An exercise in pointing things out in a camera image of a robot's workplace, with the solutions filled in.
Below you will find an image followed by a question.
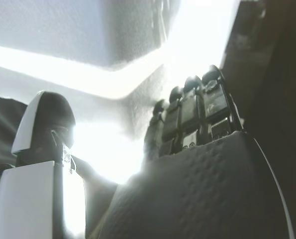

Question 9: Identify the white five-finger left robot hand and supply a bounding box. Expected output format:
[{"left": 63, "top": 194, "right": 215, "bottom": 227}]
[{"left": 0, "top": 64, "right": 296, "bottom": 239}]

